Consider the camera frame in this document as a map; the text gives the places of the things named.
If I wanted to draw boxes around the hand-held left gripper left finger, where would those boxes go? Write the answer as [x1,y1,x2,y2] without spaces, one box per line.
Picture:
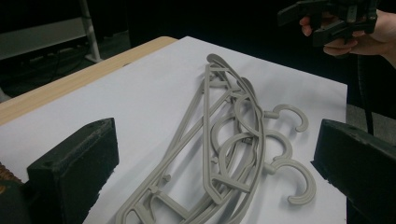
[26,117,120,224]

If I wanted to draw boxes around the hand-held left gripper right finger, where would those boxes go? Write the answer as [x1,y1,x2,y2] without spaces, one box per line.
[311,119,396,224]

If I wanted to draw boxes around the brown wicker basket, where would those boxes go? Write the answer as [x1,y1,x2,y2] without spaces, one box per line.
[0,161,23,187]

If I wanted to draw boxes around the grey plastic clothes hanger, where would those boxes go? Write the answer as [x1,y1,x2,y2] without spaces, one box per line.
[115,77,310,224]
[148,74,294,224]
[202,53,318,207]

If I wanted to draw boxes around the white sheet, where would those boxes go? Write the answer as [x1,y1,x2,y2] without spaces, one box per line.
[0,35,348,224]

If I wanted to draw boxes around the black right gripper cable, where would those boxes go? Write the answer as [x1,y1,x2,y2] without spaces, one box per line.
[356,55,375,135]

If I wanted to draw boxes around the white desk frame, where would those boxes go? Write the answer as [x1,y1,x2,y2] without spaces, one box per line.
[0,0,105,63]

